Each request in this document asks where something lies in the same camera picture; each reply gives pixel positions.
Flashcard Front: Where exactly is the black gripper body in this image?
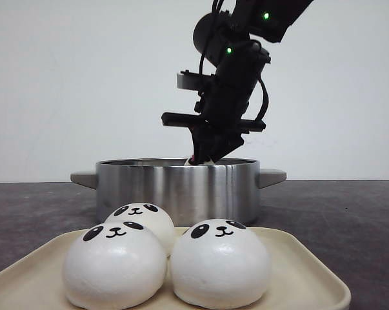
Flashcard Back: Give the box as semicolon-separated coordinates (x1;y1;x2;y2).
161;40;270;133

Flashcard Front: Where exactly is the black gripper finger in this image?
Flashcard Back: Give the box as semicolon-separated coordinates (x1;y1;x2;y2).
190;125;214;163
210;132;244;163

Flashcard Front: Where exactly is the panda bun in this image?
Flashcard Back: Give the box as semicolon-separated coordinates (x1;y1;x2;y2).
62;221;167;309
184;157;215;166
170;219;272;309
105;202;175;256

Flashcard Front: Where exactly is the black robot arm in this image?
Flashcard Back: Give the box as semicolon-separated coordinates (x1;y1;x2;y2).
161;1;311;166

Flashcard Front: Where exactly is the stainless steel steamer pot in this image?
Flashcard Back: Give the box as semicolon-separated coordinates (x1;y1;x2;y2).
70;158;286;226

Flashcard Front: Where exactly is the cream plastic tray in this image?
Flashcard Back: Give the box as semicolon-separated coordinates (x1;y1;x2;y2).
0;227;351;309

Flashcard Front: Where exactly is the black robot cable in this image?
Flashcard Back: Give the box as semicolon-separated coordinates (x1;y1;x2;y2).
245;77;269;122

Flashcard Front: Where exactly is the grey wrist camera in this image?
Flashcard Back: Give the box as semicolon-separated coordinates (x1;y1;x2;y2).
176;70;214;91

